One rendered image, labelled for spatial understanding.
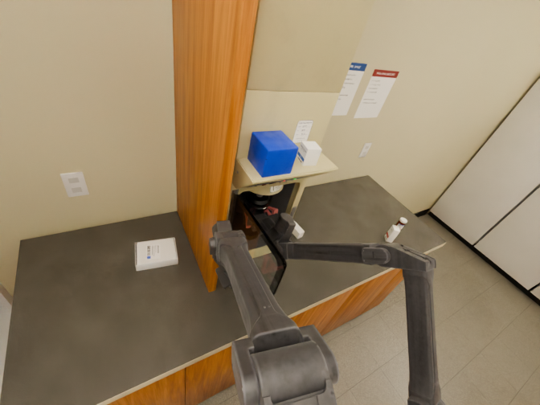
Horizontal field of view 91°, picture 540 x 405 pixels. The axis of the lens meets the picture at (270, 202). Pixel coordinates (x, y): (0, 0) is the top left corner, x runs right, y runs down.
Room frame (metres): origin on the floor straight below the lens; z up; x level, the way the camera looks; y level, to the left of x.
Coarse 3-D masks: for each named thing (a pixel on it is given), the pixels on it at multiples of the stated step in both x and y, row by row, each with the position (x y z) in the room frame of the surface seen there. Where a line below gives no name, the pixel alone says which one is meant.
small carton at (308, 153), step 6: (306, 144) 0.76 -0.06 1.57; (312, 144) 0.77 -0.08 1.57; (300, 150) 0.76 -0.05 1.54; (306, 150) 0.73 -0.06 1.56; (312, 150) 0.74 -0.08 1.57; (318, 150) 0.75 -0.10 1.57; (300, 156) 0.75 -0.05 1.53; (306, 156) 0.73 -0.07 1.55; (312, 156) 0.74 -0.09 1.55; (318, 156) 0.75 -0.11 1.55; (300, 162) 0.74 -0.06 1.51; (306, 162) 0.73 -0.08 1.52; (312, 162) 0.74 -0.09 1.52
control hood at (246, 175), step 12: (324, 156) 0.83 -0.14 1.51; (240, 168) 0.64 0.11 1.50; (252, 168) 0.64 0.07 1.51; (300, 168) 0.71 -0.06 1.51; (312, 168) 0.73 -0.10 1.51; (324, 168) 0.75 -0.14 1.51; (336, 168) 0.78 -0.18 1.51; (240, 180) 0.63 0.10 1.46; (252, 180) 0.59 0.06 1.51; (264, 180) 0.60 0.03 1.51; (276, 180) 0.63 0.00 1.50
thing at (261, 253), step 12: (240, 204) 0.62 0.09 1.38; (240, 216) 0.61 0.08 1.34; (252, 216) 0.57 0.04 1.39; (240, 228) 0.60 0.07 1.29; (252, 228) 0.55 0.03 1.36; (252, 240) 0.54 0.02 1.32; (264, 240) 0.50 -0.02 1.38; (252, 252) 0.53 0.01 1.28; (264, 252) 0.49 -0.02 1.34; (276, 252) 0.46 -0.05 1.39; (264, 264) 0.48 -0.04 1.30; (276, 264) 0.45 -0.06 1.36; (264, 276) 0.47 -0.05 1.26; (276, 276) 0.44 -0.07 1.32; (276, 288) 0.43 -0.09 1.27
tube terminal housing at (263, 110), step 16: (256, 96) 0.69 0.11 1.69; (272, 96) 0.72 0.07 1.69; (288, 96) 0.75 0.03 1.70; (304, 96) 0.78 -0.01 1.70; (320, 96) 0.82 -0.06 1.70; (336, 96) 0.86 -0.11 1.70; (256, 112) 0.69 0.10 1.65; (272, 112) 0.73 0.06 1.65; (288, 112) 0.76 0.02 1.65; (304, 112) 0.80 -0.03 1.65; (320, 112) 0.83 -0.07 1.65; (240, 128) 0.67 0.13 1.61; (256, 128) 0.70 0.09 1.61; (272, 128) 0.73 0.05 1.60; (288, 128) 0.77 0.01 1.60; (320, 128) 0.85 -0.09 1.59; (240, 144) 0.67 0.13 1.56; (320, 144) 0.87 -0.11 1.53; (240, 192) 0.69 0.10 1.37; (288, 208) 0.88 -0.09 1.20
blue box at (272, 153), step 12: (252, 132) 0.68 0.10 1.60; (264, 132) 0.70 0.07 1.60; (276, 132) 0.72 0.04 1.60; (252, 144) 0.67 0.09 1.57; (264, 144) 0.63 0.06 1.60; (276, 144) 0.65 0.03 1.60; (288, 144) 0.67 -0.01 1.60; (252, 156) 0.66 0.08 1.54; (264, 156) 0.61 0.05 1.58; (276, 156) 0.62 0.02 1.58; (288, 156) 0.65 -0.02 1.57; (264, 168) 0.61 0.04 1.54; (276, 168) 0.63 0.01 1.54; (288, 168) 0.66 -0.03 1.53
